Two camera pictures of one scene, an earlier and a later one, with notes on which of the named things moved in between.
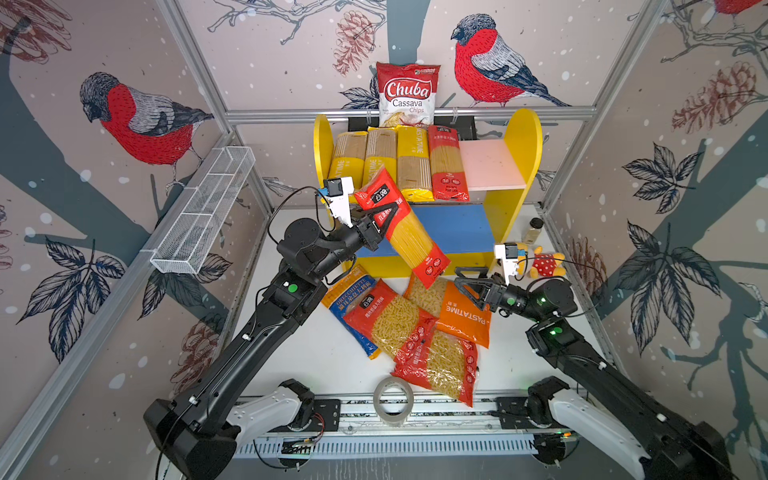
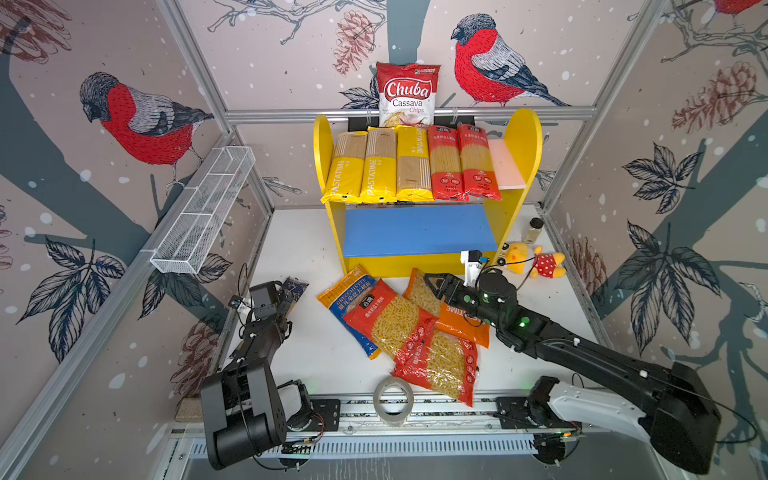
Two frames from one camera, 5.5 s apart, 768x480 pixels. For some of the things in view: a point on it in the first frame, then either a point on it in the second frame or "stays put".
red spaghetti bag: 407,232 → 479,179
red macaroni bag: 385,317 stays put
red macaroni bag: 438,359 stays put
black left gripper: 367,228 → 277,295
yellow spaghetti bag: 413,163 stays put
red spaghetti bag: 447,171 stays put
